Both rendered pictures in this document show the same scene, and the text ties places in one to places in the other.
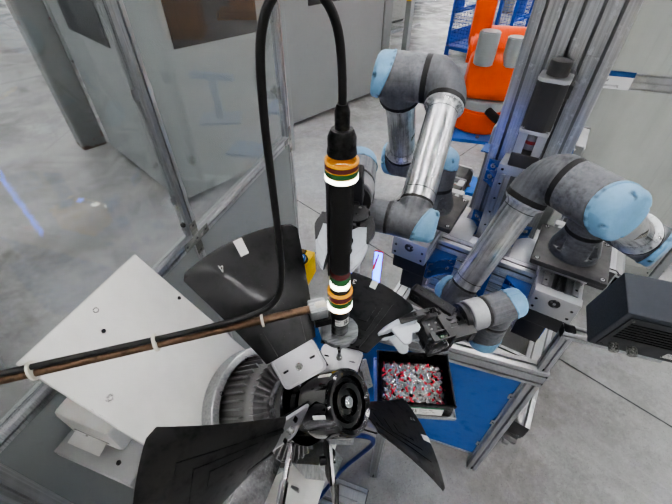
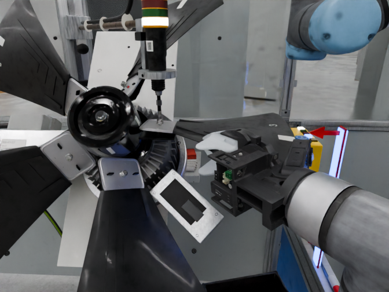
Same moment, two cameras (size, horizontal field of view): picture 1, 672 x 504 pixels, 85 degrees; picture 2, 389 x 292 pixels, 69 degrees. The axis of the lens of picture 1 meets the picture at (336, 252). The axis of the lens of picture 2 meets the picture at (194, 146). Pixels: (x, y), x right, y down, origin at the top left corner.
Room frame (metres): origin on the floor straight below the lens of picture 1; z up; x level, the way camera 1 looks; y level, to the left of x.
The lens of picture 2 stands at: (0.33, -0.53, 1.35)
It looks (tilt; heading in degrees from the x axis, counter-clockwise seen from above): 21 degrees down; 74
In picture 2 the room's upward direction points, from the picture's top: straight up
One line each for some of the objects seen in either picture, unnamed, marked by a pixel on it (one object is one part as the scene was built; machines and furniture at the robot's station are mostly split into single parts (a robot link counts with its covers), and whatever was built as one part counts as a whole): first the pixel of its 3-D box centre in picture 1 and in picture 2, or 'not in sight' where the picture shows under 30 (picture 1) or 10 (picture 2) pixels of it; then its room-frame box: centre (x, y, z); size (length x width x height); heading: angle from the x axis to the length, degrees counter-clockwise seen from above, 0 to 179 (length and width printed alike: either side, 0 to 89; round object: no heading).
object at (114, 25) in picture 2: (152, 345); (104, 26); (0.32, 0.29, 1.37); 0.54 x 0.01 x 0.01; 106
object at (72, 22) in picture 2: not in sight; (77, 28); (0.23, 0.59, 1.37); 0.10 x 0.07 x 0.09; 106
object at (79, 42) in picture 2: not in sight; (82, 46); (0.24, 0.56, 1.31); 0.05 x 0.04 x 0.05; 106
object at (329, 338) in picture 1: (334, 318); (154, 48); (0.41, 0.00, 1.33); 0.09 x 0.07 x 0.10; 106
